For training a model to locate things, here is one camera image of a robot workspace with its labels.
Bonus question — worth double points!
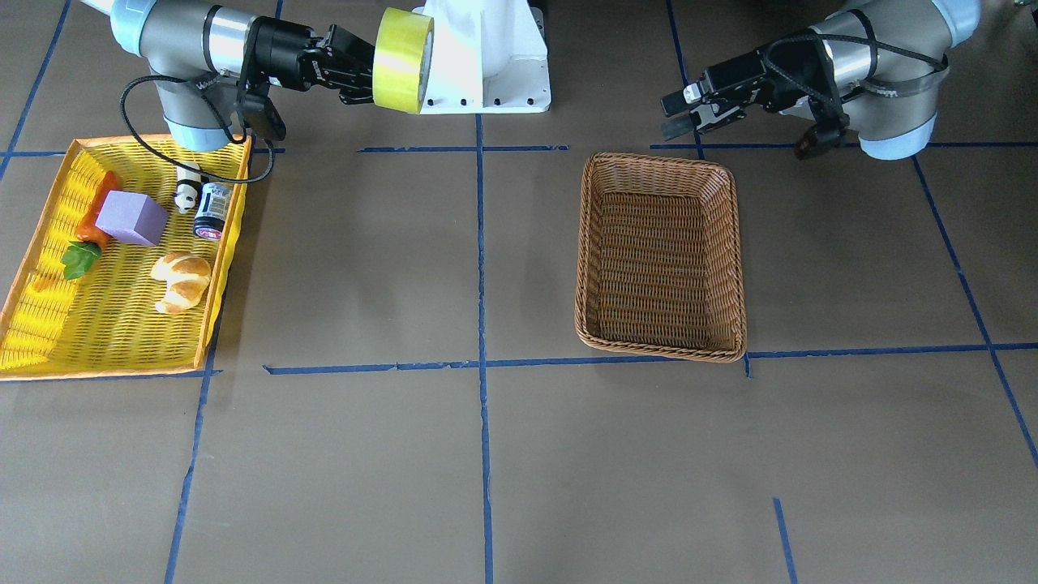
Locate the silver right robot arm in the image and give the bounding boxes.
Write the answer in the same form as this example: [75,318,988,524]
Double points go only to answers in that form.
[90,1,375,152]

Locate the toy panda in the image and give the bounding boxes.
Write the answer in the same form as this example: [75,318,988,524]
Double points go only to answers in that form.
[174,162,203,214]

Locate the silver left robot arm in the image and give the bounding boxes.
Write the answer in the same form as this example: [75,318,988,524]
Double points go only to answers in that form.
[661,1,982,161]

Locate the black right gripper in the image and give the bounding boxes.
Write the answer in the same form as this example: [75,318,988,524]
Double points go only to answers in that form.
[243,16,375,105]

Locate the brown wicker basket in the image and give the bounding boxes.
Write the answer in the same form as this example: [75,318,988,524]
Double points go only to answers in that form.
[574,152,748,363]

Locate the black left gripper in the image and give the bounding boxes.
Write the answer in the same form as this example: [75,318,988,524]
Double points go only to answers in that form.
[660,34,835,143]

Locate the toy carrot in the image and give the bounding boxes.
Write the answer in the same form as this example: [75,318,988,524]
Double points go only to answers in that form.
[62,171,120,281]

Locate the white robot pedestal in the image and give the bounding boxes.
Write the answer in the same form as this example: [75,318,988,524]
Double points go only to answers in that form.
[412,1,552,115]

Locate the toy croissant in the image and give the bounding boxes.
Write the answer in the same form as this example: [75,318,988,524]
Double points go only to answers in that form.
[151,252,212,315]

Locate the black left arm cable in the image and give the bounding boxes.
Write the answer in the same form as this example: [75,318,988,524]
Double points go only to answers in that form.
[762,31,950,122]

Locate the yellow wicker basket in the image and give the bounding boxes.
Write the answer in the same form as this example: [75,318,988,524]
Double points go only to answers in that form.
[1,134,251,380]

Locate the purple foam block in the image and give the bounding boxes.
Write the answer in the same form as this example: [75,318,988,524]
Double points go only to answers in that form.
[94,190,169,247]

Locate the small dark can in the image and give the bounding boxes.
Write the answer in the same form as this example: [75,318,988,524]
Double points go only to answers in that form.
[192,182,233,241]

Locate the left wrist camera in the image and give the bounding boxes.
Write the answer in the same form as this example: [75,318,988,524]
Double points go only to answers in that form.
[793,118,847,161]

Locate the yellow tape roll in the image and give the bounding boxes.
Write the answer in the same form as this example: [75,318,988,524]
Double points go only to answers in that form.
[373,7,435,114]

